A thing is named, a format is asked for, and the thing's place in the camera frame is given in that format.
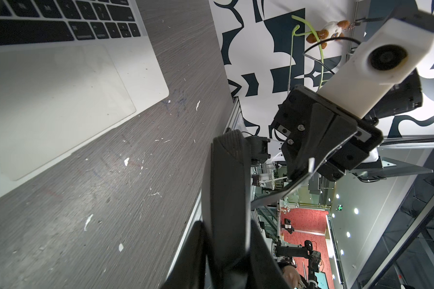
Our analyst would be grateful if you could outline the green hoop tube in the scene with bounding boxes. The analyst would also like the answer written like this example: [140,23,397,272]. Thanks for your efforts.
[287,15,326,95]

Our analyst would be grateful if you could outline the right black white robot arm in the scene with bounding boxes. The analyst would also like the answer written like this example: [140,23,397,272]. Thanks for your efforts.
[251,71,423,209]

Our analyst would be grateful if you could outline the black wireless mouse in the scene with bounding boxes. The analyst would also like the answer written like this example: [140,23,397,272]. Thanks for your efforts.
[201,130,251,289]

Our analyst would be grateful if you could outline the silver laptop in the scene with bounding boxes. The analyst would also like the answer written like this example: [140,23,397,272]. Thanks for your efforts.
[0,0,169,197]

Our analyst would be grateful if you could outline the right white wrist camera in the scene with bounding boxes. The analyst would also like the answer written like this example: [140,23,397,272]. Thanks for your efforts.
[318,7,434,118]

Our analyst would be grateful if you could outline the brown white plush toy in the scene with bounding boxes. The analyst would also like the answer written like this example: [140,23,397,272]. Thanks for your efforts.
[316,20,350,41]

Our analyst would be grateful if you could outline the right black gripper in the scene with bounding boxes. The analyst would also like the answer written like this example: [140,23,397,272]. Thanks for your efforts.
[251,85,383,209]

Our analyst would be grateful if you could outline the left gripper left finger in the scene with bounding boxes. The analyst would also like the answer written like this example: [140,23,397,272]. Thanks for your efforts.
[161,221,207,289]

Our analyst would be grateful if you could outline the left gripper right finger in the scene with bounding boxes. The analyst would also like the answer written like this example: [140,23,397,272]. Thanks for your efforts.
[247,220,289,289]

